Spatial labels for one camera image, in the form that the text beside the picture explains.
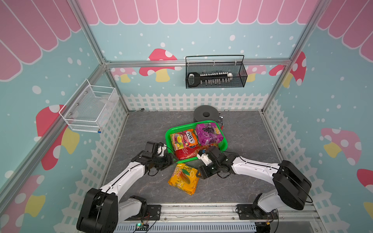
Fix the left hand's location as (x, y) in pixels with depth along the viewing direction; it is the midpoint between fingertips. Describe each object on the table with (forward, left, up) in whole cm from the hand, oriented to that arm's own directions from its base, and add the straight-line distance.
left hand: (175, 164), depth 83 cm
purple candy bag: (+18, -20, +5) cm, 27 cm away
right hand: (-4, -14, -3) cm, 15 cm away
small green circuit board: (-29, +17, -10) cm, 35 cm away
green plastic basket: (+14, -29, 0) cm, 33 cm away
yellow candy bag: (-7, -6, -3) cm, 10 cm away
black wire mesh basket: (+50, -40, +27) cm, 70 cm away
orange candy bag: (+18, -9, 0) cm, 20 cm away
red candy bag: (+8, -7, -1) cm, 11 cm away
